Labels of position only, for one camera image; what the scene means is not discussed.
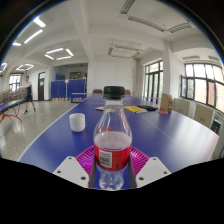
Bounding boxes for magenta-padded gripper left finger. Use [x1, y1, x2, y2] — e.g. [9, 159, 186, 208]
[52, 145, 98, 189]

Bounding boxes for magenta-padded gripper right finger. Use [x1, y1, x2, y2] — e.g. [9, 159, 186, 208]
[128, 146, 172, 189]

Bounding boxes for clear bottle with red label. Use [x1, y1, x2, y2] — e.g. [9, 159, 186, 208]
[93, 85, 133, 191]

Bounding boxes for white cup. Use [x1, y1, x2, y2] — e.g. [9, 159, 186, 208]
[68, 112, 86, 133]

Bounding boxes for brown cardboard box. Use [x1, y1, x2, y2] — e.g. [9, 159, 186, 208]
[159, 93, 174, 113]

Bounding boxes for small blue table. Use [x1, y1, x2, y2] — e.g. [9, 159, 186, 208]
[70, 92, 88, 103]

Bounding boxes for white cabinet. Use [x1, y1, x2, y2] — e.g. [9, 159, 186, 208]
[173, 97, 216, 129]

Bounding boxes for blue partition boards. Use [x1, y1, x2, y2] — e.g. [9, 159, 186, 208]
[50, 78, 87, 100]

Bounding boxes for person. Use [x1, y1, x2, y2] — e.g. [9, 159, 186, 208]
[23, 75, 37, 115]

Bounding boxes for blue table with red legs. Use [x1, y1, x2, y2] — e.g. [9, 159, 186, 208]
[0, 87, 28, 124]

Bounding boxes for dark door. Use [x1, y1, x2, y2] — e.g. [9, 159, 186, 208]
[37, 71, 46, 102]

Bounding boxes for tall dark-framed window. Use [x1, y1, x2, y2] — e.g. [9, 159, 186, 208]
[144, 59, 164, 100]

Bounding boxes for wide dark-framed window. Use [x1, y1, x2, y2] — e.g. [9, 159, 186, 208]
[180, 62, 224, 113]

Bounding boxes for small bright window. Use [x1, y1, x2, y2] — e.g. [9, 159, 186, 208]
[9, 73, 22, 92]

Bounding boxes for ceiling lights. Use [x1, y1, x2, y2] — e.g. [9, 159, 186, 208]
[0, 16, 75, 73]

